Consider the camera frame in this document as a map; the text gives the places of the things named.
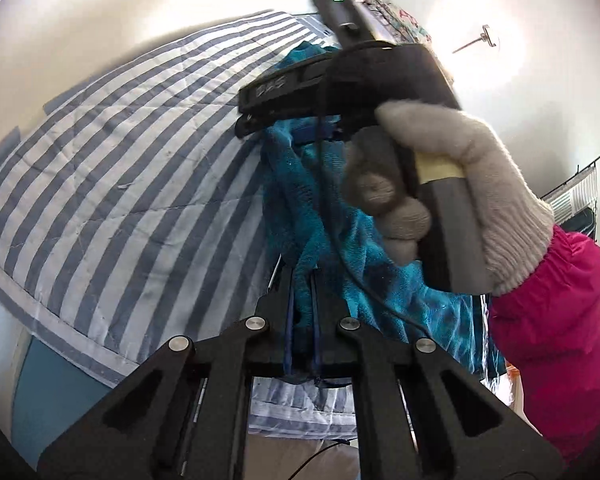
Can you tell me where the person's right hand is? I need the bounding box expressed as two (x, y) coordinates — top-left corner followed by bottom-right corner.
(342, 99), (557, 298)

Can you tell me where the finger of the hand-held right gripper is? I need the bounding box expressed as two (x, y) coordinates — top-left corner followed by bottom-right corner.
(234, 110), (282, 140)

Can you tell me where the blue bed base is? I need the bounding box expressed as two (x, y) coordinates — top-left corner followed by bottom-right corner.
(11, 332), (127, 467)

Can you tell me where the teal fleece garment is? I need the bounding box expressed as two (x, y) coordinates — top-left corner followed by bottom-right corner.
(261, 41), (507, 387)

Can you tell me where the striped hanging cloth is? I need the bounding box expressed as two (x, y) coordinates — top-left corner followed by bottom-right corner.
(551, 169), (597, 225)

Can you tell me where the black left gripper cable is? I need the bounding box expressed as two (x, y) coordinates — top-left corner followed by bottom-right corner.
(286, 440), (362, 480)

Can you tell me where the blue white striped blanket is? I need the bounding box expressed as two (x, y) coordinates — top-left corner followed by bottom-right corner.
(0, 9), (358, 437)

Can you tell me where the person's right forearm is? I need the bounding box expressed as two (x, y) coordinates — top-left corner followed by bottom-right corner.
(486, 224), (600, 467)

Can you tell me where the floral folded quilt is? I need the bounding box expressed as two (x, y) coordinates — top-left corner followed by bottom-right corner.
(352, 0), (434, 47)

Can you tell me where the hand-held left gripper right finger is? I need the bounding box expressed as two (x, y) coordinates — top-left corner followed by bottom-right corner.
(311, 270), (564, 480)

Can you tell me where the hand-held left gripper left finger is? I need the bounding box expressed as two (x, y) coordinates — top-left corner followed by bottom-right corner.
(37, 259), (297, 480)

